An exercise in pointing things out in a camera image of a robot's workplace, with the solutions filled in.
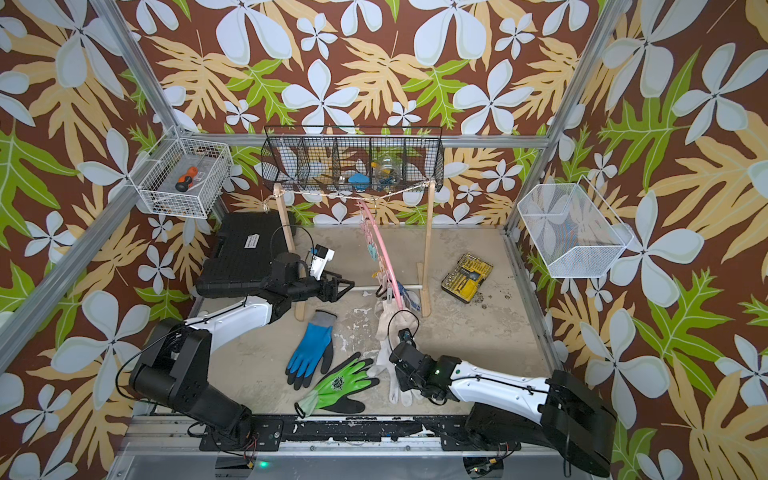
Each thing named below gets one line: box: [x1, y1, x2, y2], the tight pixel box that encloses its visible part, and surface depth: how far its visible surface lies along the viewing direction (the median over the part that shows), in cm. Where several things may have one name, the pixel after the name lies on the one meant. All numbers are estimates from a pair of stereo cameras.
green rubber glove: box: [294, 352, 380, 418], surface depth 82 cm
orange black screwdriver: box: [175, 166, 199, 193], surface depth 82 cm
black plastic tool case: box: [196, 212, 291, 297], surface depth 103 cm
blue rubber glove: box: [285, 310, 337, 390], surface depth 86 cm
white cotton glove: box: [367, 340, 423, 407], surface depth 82 cm
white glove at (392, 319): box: [375, 298, 419, 342], surface depth 88 cm
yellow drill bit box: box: [441, 252, 494, 304], surface depth 103 cm
